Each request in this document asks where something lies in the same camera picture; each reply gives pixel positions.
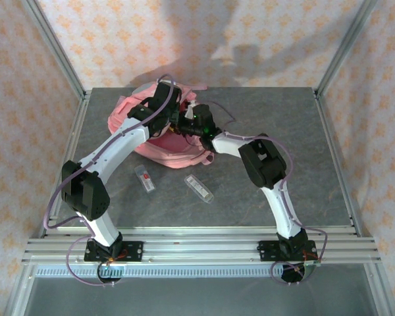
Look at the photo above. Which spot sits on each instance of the clear pen box red label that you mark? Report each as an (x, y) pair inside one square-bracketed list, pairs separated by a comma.
[(146, 180)]

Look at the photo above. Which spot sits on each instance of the aluminium table side rail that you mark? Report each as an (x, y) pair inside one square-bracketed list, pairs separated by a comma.
[(329, 131), (72, 138)]

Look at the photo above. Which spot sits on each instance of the clear pen box white label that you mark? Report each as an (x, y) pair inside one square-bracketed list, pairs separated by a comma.
[(199, 188)]

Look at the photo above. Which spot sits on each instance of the pink school backpack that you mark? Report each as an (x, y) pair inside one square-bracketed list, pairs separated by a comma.
[(171, 154)]

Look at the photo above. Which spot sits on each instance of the aluminium mounting rail beam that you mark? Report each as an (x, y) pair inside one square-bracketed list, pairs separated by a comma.
[(200, 245)]

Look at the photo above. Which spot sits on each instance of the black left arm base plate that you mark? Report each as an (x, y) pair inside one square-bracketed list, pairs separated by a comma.
[(135, 251)]

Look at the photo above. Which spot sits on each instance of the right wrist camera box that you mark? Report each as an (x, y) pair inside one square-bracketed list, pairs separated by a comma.
[(191, 110)]

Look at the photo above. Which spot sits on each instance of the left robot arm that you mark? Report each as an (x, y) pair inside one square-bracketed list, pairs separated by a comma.
[(118, 148)]

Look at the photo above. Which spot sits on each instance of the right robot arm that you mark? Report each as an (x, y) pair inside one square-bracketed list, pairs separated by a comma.
[(263, 161)]

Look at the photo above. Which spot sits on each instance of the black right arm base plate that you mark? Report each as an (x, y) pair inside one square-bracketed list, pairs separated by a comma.
[(266, 250)]

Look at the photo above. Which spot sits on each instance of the aluminium frame post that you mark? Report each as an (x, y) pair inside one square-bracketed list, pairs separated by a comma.
[(345, 49), (56, 49)]

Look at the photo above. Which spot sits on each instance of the aluminium frame leg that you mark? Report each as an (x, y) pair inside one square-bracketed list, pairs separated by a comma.
[(380, 293), (19, 293)]

